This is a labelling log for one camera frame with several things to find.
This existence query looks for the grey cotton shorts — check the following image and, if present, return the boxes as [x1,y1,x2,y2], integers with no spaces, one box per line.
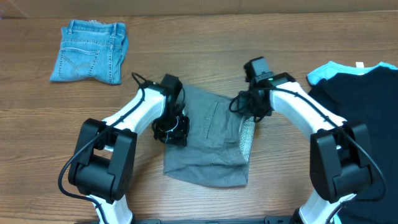
[164,85,255,187]

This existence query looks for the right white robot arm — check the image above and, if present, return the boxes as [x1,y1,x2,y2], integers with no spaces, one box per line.
[229,72,377,223]

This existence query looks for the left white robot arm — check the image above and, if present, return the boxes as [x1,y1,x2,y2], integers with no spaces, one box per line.
[63,80,189,223]

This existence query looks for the light blue t-shirt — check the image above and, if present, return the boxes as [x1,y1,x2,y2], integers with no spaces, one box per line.
[307,61,397,86]

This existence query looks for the folded blue denim shorts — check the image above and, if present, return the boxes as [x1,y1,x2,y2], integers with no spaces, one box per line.
[50,20,129,85]

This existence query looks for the black t-shirt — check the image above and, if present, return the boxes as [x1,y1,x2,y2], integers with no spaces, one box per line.
[308,67,397,223]

